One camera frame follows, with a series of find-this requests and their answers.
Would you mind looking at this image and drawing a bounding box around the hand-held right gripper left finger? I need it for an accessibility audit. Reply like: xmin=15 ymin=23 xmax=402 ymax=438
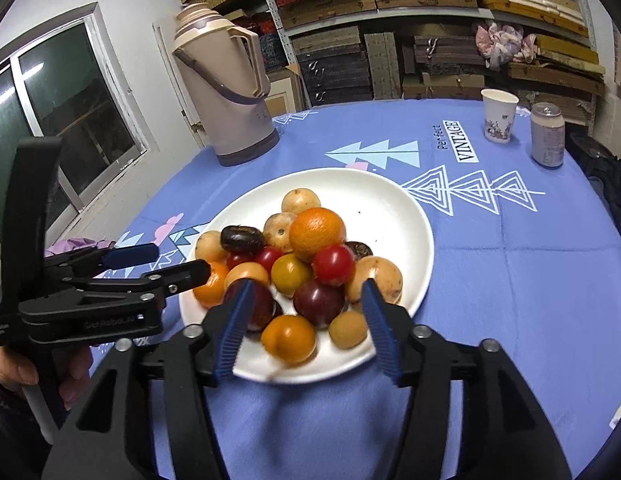
xmin=40 ymin=279 xmax=256 ymax=480

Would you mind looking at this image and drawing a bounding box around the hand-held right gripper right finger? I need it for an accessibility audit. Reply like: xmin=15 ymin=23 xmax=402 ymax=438
xmin=361 ymin=278 xmax=574 ymax=480

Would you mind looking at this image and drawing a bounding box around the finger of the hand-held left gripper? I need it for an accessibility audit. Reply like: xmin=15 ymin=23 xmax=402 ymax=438
xmin=44 ymin=242 xmax=160 ymax=281
xmin=65 ymin=259 xmax=212 ymax=307

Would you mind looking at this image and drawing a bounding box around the small tan longan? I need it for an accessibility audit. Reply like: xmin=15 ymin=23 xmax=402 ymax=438
xmin=329 ymin=311 xmax=369 ymax=350

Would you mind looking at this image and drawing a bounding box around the dark red plum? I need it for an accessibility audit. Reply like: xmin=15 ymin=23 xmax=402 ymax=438
xmin=223 ymin=280 xmax=284 ymax=333
xmin=293 ymin=280 xmax=346 ymax=330

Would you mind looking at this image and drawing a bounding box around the tan speckled round fruit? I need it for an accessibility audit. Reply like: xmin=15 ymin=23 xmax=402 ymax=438
xmin=263 ymin=212 xmax=297 ymax=253
xmin=196 ymin=231 xmax=228 ymax=263
xmin=345 ymin=256 xmax=404 ymax=305

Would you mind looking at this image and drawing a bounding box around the yellow orange citrus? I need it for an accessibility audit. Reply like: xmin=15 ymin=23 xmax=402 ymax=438
xmin=261 ymin=315 xmax=317 ymax=365

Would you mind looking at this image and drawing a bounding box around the tan smooth round fruit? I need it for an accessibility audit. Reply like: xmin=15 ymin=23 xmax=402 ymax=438
xmin=281 ymin=188 xmax=321 ymax=215
xmin=224 ymin=262 xmax=270 ymax=291

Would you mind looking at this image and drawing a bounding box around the yellow green citrus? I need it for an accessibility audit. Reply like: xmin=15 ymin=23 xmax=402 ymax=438
xmin=270 ymin=253 xmax=314 ymax=297

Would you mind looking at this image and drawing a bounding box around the white oval plate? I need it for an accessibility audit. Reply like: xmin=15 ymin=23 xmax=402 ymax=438
xmin=179 ymin=168 xmax=435 ymax=384

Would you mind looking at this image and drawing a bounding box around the large orange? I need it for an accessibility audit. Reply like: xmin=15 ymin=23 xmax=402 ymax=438
xmin=289 ymin=207 xmax=347 ymax=264

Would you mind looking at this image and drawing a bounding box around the person's left hand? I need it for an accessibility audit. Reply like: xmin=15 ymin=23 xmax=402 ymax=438
xmin=0 ymin=346 xmax=94 ymax=412

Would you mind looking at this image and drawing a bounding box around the purple shiny cloth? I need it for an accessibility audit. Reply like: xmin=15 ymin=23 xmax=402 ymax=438
xmin=45 ymin=237 xmax=116 ymax=257

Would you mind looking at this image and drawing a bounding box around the blue printed tablecloth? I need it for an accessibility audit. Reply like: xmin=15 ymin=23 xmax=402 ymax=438
xmin=45 ymin=99 xmax=621 ymax=480

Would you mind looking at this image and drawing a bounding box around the beige thermos jug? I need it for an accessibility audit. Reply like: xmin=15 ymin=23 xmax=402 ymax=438
xmin=171 ymin=2 xmax=281 ymax=167

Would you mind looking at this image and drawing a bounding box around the sliding glass window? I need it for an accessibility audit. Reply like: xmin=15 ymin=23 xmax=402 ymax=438
xmin=0 ymin=2 xmax=161 ymax=306

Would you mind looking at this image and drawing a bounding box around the printed paper cup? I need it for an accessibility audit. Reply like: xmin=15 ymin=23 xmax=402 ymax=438
xmin=481 ymin=88 xmax=520 ymax=145

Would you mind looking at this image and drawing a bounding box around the grey drink can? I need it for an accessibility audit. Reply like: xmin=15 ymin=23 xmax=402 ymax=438
xmin=531 ymin=102 xmax=566 ymax=168

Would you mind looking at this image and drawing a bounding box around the shelf of stacked boards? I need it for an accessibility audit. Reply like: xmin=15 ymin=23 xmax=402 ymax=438
xmin=178 ymin=0 xmax=606 ymax=126

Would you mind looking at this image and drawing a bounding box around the white metal shelf rack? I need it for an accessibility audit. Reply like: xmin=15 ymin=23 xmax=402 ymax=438
xmin=250 ymin=0 xmax=606 ymax=111

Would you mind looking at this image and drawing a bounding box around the black jacket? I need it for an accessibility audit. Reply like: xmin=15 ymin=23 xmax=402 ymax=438
xmin=568 ymin=132 xmax=621 ymax=256

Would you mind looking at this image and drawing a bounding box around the pink crumpled cloth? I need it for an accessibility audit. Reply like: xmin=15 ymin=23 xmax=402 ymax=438
xmin=475 ymin=20 xmax=539 ymax=72

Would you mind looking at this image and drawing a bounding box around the wooden picture frame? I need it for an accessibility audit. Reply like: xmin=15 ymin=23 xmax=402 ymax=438
xmin=264 ymin=65 xmax=306 ymax=117

